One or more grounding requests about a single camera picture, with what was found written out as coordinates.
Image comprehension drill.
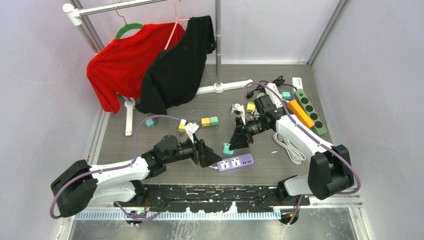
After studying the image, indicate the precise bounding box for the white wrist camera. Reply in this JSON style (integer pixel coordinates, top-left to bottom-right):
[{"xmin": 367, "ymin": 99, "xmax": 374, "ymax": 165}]
[
  {"xmin": 230, "ymin": 103, "xmax": 246, "ymax": 125},
  {"xmin": 183, "ymin": 122, "xmax": 200, "ymax": 143}
]

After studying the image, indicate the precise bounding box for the yellow plug adapter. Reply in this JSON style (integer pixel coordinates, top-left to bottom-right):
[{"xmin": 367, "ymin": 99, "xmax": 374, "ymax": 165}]
[{"xmin": 246, "ymin": 102, "xmax": 256, "ymax": 113}]

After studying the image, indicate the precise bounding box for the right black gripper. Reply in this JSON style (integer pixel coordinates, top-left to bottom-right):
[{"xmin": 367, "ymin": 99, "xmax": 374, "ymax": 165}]
[{"xmin": 229, "ymin": 116, "xmax": 271, "ymax": 151}]

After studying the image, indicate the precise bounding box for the purple power strip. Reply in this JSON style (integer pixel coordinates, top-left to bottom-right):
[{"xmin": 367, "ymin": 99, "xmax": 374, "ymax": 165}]
[{"xmin": 217, "ymin": 153, "xmax": 255, "ymax": 172}]

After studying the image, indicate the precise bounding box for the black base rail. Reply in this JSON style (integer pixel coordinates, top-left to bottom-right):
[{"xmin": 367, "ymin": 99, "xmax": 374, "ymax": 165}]
[{"xmin": 121, "ymin": 184, "xmax": 310, "ymax": 214}]

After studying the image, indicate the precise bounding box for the black t-shirt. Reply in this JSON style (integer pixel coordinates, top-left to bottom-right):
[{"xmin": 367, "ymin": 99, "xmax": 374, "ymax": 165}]
[{"xmin": 136, "ymin": 15, "xmax": 217, "ymax": 115}]

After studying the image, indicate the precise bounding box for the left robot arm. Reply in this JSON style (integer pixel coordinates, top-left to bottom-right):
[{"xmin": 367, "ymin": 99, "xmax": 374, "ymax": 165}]
[{"xmin": 50, "ymin": 135, "xmax": 222, "ymax": 219}]

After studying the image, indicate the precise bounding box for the teal plug adapter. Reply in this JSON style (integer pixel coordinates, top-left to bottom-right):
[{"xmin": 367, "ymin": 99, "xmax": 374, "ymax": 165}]
[{"xmin": 281, "ymin": 91, "xmax": 292, "ymax": 101}]

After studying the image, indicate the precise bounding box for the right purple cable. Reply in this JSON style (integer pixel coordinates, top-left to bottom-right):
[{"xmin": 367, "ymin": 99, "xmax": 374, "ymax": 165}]
[{"xmin": 239, "ymin": 81, "xmax": 362, "ymax": 226}]

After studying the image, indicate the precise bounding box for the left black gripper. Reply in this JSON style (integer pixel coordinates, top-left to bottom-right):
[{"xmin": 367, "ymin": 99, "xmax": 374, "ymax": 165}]
[{"xmin": 164, "ymin": 133, "xmax": 222, "ymax": 168}]

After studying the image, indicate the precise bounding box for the white clothes rack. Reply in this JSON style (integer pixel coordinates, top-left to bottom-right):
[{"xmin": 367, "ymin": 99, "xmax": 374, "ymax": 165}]
[{"xmin": 62, "ymin": 0, "xmax": 252, "ymax": 137}]

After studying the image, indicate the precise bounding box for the white power strip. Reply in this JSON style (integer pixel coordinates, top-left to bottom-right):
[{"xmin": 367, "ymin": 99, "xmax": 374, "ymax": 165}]
[
  {"xmin": 291, "ymin": 77, "xmax": 303, "ymax": 90},
  {"xmin": 265, "ymin": 82, "xmax": 283, "ymax": 108}
]

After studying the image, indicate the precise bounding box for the pink clothes hanger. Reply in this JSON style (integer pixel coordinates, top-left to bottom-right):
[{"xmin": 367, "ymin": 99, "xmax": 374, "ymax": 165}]
[{"xmin": 164, "ymin": 0, "xmax": 190, "ymax": 50}]

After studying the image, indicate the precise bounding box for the green clothes hanger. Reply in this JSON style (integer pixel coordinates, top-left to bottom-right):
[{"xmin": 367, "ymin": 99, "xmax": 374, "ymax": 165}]
[{"xmin": 115, "ymin": 5, "xmax": 144, "ymax": 39}]

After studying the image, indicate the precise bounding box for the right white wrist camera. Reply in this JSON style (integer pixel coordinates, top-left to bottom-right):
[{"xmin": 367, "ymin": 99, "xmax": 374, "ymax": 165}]
[{"xmin": 230, "ymin": 103, "xmax": 246, "ymax": 125}]

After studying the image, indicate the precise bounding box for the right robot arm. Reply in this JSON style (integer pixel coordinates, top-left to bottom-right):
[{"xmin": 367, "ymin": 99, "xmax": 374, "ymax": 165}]
[{"xmin": 229, "ymin": 95, "xmax": 355, "ymax": 206}]

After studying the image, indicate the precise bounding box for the green power strip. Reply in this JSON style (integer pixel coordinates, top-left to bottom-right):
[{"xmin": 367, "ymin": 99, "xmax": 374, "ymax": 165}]
[{"xmin": 293, "ymin": 89, "xmax": 328, "ymax": 136}]

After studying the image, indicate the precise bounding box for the red t-shirt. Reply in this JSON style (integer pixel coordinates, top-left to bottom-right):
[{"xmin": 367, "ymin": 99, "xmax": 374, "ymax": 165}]
[{"xmin": 86, "ymin": 22, "xmax": 185, "ymax": 114}]

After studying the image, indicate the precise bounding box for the black power cable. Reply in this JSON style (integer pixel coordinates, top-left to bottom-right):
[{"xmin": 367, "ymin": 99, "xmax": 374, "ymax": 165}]
[{"xmin": 245, "ymin": 74, "xmax": 297, "ymax": 100}]

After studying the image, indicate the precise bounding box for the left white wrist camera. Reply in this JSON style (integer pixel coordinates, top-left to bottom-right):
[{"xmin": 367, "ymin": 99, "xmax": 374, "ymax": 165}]
[{"xmin": 183, "ymin": 122, "xmax": 200, "ymax": 143}]

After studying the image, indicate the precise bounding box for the orange power strip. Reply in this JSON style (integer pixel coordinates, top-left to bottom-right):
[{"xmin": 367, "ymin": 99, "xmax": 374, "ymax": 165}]
[{"xmin": 287, "ymin": 100, "xmax": 315, "ymax": 129}]

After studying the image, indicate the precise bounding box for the green adapter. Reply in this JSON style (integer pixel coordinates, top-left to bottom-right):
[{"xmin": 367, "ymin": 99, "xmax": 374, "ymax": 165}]
[{"xmin": 209, "ymin": 116, "xmax": 220, "ymax": 128}]

